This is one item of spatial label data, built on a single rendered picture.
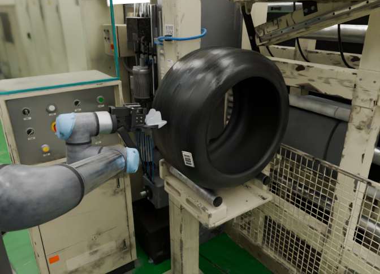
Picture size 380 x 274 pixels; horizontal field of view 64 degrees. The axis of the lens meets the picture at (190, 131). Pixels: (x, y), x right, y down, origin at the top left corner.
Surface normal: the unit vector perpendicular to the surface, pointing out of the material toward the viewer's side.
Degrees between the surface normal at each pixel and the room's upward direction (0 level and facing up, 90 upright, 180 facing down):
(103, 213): 91
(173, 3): 90
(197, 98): 66
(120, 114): 90
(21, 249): 0
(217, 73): 52
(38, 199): 71
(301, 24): 90
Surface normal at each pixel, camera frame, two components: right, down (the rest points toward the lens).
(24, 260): 0.00, -0.93
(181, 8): 0.57, 0.30
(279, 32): -0.83, 0.22
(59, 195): 0.83, -0.04
